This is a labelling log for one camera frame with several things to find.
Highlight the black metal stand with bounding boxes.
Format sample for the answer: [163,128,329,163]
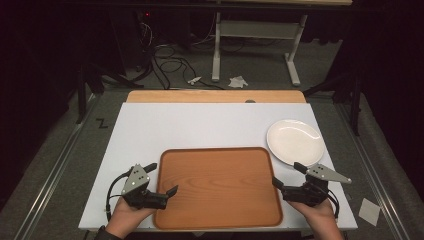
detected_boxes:
[75,62,145,125]
[302,70,364,137]

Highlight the dark device with red light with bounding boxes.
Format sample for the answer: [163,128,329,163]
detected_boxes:
[134,9,158,73]

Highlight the black floor cables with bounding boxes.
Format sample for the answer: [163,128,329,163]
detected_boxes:
[150,43,225,91]

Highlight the metal floor rail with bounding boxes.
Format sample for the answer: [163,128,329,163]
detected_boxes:
[334,103,412,240]
[13,93,101,240]

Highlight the white metal desk frame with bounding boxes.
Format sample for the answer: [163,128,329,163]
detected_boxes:
[211,11,309,87]

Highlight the white round plate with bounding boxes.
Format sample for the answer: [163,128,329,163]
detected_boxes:
[266,119,326,167]

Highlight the white paper square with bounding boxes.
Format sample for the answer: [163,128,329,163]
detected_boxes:
[358,197,381,227]

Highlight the crumpled white paper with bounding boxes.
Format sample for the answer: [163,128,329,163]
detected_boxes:
[228,75,249,89]

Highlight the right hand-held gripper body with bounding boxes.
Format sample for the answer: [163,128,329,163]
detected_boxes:
[282,163,353,207]

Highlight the person's right hand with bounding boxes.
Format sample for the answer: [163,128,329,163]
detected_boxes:
[287,198,338,232]

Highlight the white board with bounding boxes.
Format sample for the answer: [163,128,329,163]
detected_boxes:
[78,102,358,232]

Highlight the light wooden table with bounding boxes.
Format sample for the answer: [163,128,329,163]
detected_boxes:
[125,89,307,104]

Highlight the hand-held gripper cable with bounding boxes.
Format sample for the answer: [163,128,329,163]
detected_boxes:
[328,191,341,223]
[105,171,134,223]

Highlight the left hand-held gripper cable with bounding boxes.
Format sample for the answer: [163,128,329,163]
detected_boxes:
[105,171,134,223]

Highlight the person's left hand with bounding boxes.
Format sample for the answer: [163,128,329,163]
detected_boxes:
[105,196,158,239]

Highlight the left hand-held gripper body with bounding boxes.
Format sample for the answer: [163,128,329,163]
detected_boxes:
[121,163,169,211]

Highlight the brown wooden tray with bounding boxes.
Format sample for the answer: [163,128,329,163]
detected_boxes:
[153,146,284,231]

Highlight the right hand-held gripper cable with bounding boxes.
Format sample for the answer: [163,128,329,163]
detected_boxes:
[328,191,341,223]

